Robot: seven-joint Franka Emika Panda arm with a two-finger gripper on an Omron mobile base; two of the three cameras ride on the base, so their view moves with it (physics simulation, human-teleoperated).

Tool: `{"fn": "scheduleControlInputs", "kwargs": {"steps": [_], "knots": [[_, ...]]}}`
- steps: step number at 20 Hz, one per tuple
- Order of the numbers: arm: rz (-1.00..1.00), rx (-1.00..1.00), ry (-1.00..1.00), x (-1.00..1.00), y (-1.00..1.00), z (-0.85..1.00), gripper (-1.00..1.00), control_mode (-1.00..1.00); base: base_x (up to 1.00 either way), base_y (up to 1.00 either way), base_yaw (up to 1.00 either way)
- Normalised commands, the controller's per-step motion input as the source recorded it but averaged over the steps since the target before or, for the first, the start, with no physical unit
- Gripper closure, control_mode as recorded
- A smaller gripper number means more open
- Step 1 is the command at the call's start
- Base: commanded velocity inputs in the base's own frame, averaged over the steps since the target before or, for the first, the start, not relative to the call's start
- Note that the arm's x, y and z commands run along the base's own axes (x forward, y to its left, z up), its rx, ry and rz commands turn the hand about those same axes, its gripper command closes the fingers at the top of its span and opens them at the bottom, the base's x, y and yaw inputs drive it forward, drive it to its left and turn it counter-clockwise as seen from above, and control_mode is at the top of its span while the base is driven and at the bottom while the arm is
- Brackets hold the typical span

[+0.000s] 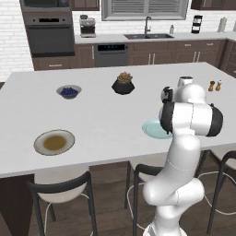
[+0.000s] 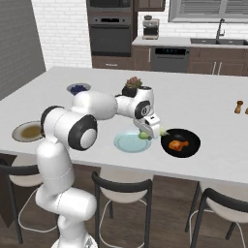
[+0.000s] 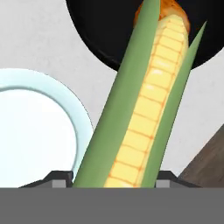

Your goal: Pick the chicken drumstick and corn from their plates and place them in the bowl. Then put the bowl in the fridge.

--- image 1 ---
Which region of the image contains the built-in steel oven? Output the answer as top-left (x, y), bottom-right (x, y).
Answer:
top-left (22, 12), bottom-right (76, 58)

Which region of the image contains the steel microwave oven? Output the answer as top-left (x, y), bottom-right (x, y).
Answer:
top-left (19, 0), bottom-right (72, 13)

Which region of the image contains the grey bowl with blue inside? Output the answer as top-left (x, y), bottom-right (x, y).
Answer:
top-left (55, 84), bottom-right (83, 100)

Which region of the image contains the black stool with white seat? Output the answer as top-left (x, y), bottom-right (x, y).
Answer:
top-left (124, 153), bottom-right (173, 236)
top-left (27, 165), bottom-right (99, 236)
top-left (196, 146), bottom-right (236, 235)

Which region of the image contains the white paper towel roll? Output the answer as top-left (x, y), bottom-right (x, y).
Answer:
top-left (217, 17), bottom-right (229, 33)

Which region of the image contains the potted succulent in black pot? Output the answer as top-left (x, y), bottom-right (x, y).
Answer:
top-left (111, 71), bottom-right (136, 96)

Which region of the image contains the window with grey blinds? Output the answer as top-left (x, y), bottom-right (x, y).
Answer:
top-left (100, 0), bottom-right (190, 21)

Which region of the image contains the steel dishwasher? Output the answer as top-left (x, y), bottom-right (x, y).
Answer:
top-left (94, 42), bottom-right (129, 68)

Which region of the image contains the brown base cupboard run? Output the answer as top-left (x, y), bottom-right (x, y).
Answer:
top-left (32, 39), bottom-right (236, 77)

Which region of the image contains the teal plate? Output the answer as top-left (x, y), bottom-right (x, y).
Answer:
top-left (141, 118), bottom-right (173, 140)

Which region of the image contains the black and white rack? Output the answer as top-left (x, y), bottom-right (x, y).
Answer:
top-left (191, 15), bottom-right (204, 34)

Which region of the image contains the grey plate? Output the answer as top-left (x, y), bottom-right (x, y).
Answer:
top-left (33, 129), bottom-right (76, 157)

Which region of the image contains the silver coffee machine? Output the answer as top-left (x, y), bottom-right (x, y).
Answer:
top-left (78, 14), bottom-right (97, 39)

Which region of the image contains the brown wall cupboard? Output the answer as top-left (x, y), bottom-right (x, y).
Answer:
top-left (190, 0), bottom-right (236, 11)
top-left (71, 0), bottom-right (100, 12)

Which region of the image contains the dark sink basin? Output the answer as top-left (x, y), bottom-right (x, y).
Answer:
top-left (124, 32), bottom-right (175, 41)

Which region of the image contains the dark sink tap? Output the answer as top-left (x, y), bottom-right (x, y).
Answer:
top-left (144, 16), bottom-right (152, 35)

